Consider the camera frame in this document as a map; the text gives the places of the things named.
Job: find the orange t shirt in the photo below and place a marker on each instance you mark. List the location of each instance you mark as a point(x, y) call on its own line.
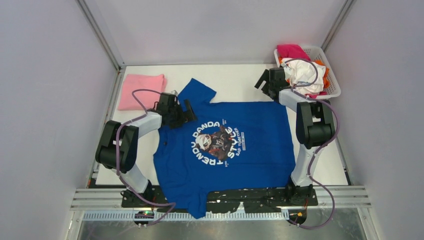
point(326, 71)

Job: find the white plastic basket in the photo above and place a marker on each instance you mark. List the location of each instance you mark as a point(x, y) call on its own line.
point(316, 53)

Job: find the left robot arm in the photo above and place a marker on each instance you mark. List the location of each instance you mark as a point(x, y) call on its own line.
point(118, 145)

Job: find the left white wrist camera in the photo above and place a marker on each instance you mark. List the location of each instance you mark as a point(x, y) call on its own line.
point(174, 92)

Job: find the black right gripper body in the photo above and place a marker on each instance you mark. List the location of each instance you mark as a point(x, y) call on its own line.
point(270, 86)

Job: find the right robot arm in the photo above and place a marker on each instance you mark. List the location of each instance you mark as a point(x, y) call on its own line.
point(314, 129)

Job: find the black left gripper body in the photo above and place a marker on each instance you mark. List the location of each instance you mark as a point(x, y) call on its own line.
point(176, 118)

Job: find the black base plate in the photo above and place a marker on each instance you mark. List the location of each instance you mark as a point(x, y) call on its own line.
point(254, 200)

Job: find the white slotted cable duct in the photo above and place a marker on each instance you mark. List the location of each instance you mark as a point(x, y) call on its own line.
point(123, 215)

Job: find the magenta t shirt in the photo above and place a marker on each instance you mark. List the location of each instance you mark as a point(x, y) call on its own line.
point(307, 76)

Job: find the white t shirt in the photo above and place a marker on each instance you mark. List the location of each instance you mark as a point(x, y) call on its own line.
point(306, 76)

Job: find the folded pink t shirt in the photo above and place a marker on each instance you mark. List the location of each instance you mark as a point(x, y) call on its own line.
point(141, 88)

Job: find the blue printed t shirt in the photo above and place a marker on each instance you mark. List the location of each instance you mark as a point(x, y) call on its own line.
point(230, 145)

